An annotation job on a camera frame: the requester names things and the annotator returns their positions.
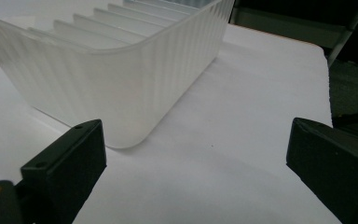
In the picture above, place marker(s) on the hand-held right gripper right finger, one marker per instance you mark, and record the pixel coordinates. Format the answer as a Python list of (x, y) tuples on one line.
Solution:
[(332, 169)]

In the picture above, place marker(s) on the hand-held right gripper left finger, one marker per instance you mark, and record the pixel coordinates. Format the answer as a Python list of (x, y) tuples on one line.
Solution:
[(65, 165)]

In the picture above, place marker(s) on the translucent white ribbed plastic basket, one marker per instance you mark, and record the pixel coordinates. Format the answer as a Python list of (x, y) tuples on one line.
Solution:
[(112, 93)]

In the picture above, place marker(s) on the grey metal stand frame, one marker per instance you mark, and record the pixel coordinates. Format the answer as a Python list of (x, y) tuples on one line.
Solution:
[(304, 28)]

